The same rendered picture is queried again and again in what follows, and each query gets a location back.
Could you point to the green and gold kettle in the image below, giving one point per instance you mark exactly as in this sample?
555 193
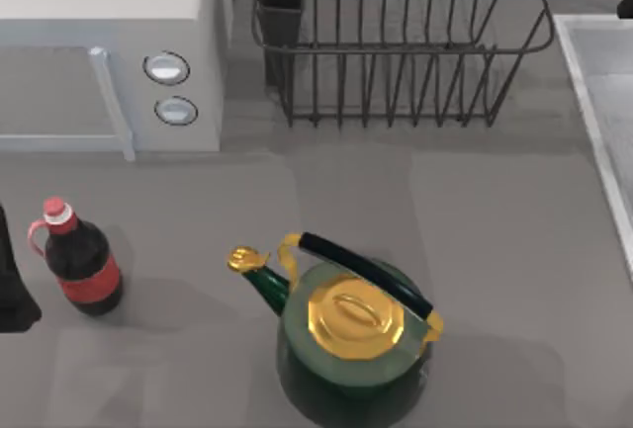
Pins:
356 339

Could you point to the small round microwave knob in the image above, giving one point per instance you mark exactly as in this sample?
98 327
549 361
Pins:
176 111

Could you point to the large round microwave knob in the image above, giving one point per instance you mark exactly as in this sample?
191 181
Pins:
166 67

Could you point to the dark cola bottle red label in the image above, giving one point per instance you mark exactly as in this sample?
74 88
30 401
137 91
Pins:
84 270

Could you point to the black tap tip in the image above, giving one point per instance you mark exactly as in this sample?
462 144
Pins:
626 7

